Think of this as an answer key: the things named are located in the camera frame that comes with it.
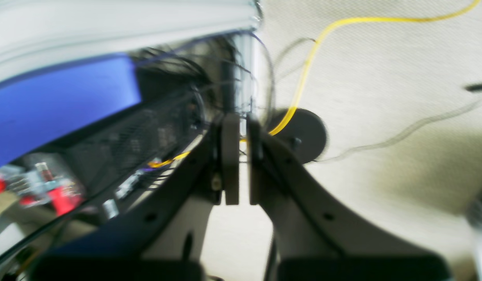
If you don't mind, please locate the yellow cable on floor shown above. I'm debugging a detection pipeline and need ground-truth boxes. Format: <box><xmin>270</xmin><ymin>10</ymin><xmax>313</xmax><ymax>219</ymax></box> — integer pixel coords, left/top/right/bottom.
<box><xmin>147</xmin><ymin>0</ymin><xmax>482</xmax><ymax>168</ymax></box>

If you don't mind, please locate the black mesh cable tray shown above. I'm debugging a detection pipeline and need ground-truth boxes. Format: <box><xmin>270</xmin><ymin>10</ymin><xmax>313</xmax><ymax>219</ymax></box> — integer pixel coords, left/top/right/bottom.
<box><xmin>56</xmin><ymin>84</ymin><xmax>205</xmax><ymax>196</ymax></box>

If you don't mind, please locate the black cylinder on floor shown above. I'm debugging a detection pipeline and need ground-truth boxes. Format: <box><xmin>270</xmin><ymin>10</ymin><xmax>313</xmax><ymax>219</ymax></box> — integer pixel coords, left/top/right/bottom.
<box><xmin>269</xmin><ymin>108</ymin><xmax>328</xmax><ymax>164</ymax></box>

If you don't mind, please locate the red and white clutter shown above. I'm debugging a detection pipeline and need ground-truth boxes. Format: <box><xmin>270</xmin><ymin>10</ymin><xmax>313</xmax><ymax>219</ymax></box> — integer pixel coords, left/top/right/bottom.
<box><xmin>0</xmin><ymin>162</ymin><xmax>84</xmax><ymax>216</ymax></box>

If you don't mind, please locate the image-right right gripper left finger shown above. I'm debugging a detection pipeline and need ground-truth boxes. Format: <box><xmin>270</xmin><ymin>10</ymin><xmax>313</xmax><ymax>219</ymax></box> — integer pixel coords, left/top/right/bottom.
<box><xmin>30</xmin><ymin>113</ymin><xmax>240</xmax><ymax>281</ymax></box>

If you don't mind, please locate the blue panel under table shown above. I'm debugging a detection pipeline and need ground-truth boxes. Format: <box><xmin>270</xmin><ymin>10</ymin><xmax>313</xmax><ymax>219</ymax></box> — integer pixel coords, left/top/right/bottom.
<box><xmin>0</xmin><ymin>53</ymin><xmax>141</xmax><ymax>167</ymax></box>

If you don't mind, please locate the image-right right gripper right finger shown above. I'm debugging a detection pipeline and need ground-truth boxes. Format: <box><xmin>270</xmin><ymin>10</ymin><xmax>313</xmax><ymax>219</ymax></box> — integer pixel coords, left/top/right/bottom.
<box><xmin>246</xmin><ymin>117</ymin><xmax>452</xmax><ymax>281</ymax></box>

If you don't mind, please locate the grey cable on floor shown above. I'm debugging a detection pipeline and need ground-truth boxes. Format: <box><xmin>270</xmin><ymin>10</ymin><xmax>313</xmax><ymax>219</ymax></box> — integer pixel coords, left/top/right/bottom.
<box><xmin>323</xmin><ymin>98</ymin><xmax>482</xmax><ymax>162</ymax></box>

